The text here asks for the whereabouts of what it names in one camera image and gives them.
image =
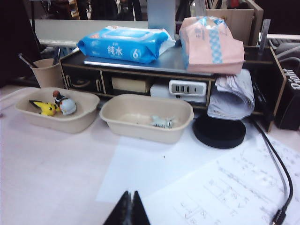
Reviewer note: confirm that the silver pen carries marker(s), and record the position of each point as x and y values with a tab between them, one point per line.
27	60

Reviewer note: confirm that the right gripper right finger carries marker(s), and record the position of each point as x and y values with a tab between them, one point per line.
140	211

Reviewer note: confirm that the beige paper pulp box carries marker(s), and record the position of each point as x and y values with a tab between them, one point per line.
140	133
58	123

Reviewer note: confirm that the rolled printed paper stack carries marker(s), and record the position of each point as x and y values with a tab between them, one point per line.
232	98

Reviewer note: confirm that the black box with lettering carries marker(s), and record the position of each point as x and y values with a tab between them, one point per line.
290	105

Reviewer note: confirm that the pink tissue pack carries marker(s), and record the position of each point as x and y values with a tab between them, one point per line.
211	47

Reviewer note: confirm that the wooden organizer box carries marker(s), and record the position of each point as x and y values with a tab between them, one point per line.
234	23

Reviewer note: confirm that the white striped tiger figure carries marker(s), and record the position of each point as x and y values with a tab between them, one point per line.
162	122

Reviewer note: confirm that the handwritten white paper sheet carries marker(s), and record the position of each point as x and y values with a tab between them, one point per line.
234	187

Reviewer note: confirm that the plain black monitor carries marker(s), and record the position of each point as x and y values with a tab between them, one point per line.
14	35

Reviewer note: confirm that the black round stand base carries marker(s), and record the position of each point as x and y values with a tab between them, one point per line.
218	133

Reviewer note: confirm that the small beige box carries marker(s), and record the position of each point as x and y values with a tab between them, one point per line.
130	84

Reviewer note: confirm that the yellow Pikachu doll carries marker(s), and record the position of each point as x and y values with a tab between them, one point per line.
47	109

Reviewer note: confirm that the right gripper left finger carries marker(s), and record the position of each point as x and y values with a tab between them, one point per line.
119	211

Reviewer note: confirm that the black wooden desk shelf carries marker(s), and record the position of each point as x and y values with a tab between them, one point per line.
82	75

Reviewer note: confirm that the silver metal stand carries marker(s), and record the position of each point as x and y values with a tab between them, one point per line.
264	35

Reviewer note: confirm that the white desk partition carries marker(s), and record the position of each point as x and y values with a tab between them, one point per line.
70	30

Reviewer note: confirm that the blue wet wipes pack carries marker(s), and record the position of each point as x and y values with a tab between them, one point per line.
122	47

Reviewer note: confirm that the white-headed basketball player doll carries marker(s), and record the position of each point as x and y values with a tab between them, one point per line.
68	107

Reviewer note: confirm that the white USB charger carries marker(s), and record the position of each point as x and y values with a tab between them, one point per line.
187	87

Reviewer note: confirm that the beige paper cup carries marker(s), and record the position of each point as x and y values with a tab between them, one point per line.
47	75

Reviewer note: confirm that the blank white paper sheet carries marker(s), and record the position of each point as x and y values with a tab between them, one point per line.
131	164

